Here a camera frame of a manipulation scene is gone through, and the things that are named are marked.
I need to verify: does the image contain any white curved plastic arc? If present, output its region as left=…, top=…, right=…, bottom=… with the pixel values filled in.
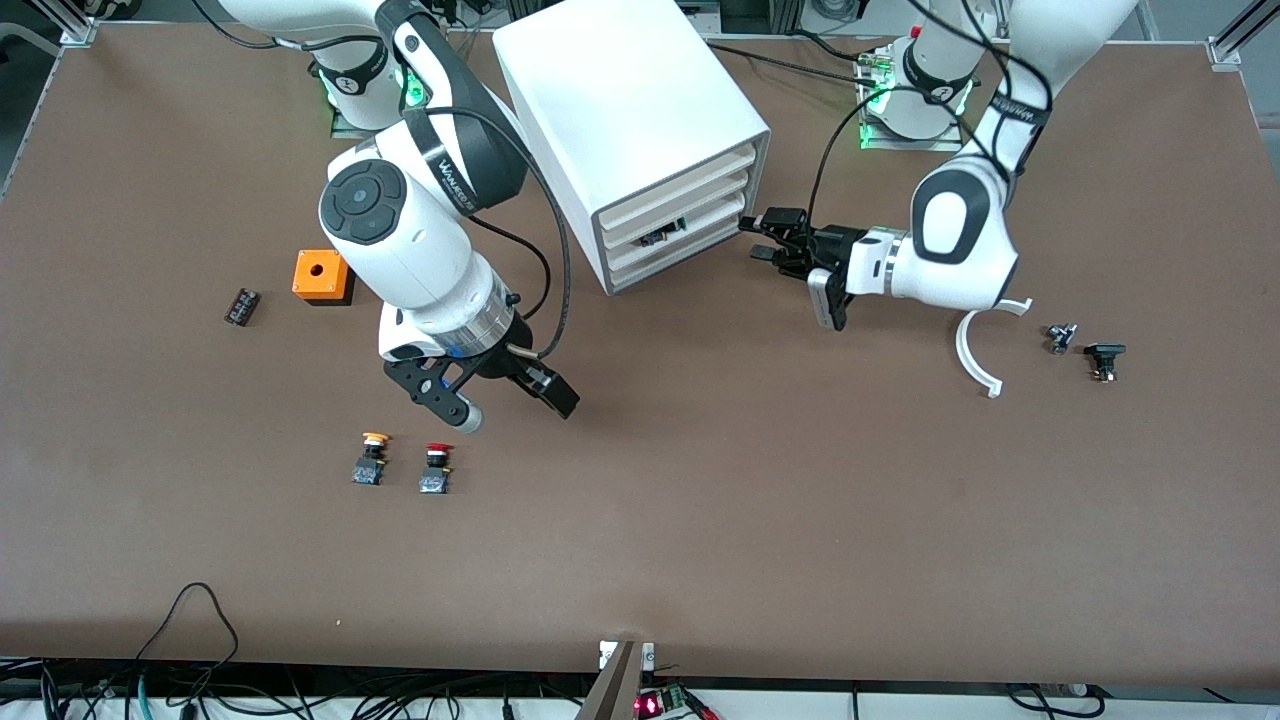
left=954, top=297, right=1035, bottom=400

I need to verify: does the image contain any orange box with hole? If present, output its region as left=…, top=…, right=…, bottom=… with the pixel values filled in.
left=292, top=249, right=358, bottom=307

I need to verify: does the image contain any circuit board with red LED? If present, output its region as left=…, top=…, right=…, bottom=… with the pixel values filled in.
left=634, top=684, right=721, bottom=720

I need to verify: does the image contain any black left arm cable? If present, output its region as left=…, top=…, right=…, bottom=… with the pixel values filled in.
left=804, top=0, right=1053, bottom=239

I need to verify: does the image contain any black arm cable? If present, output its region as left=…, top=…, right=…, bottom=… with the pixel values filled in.
left=425, top=104, right=574, bottom=363
left=804, top=0, right=1053, bottom=239

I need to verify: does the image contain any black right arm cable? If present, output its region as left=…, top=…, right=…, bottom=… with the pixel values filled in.
left=425, top=104, right=574, bottom=363

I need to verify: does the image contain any red push button switch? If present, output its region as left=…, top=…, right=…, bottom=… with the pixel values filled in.
left=418, top=443, right=455, bottom=496

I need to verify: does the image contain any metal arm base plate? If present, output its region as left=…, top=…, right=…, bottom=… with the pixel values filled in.
left=330, top=40, right=445, bottom=141
left=857, top=45, right=967, bottom=154

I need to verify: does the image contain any long black table cable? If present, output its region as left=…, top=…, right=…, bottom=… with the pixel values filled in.
left=703, top=38, right=885, bottom=91

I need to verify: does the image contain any yellow push button switch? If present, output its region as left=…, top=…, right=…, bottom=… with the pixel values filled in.
left=352, top=432, right=392, bottom=487

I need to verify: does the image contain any black switch component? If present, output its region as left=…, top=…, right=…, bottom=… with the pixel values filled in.
left=1083, top=342, right=1128, bottom=384

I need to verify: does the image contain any grey aluminium camera post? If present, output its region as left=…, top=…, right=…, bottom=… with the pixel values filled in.
left=574, top=640, right=644, bottom=720

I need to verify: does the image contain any thin black looped cable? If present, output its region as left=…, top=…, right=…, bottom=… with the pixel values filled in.
left=133, top=582, right=242, bottom=693

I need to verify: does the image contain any tangled black cable bundle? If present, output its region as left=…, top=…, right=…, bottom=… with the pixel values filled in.
left=0, top=655, right=601, bottom=720

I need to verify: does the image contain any aluminium frame profile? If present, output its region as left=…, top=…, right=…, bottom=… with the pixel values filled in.
left=40, top=0, right=101, bottom=48
left=1205, top=0, right=1280, bottom=71

